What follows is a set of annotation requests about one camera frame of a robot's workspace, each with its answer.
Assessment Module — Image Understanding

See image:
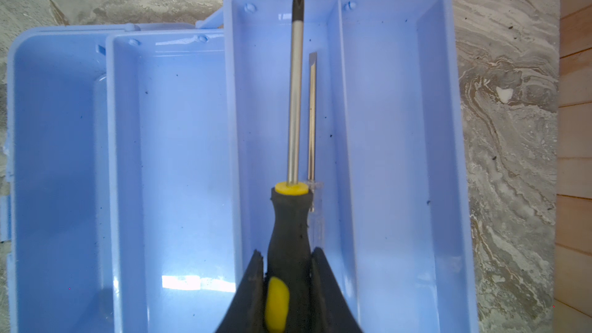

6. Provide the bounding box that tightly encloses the clear handled screwdriver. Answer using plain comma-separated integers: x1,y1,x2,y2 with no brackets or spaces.
307,52,324,249

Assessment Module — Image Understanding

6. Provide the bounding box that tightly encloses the white blue tool box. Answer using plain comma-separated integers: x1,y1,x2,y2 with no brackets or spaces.
1,0,479,332

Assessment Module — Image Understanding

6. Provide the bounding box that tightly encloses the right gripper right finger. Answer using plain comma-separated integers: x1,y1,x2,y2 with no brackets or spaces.
311,248,362,333

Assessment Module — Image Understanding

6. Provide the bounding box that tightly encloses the black yellow large screwdriver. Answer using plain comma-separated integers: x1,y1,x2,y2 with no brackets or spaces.
264,0,313,332

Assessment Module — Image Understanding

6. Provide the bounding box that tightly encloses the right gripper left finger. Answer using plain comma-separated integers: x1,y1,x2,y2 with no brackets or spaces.
216,250,265,333

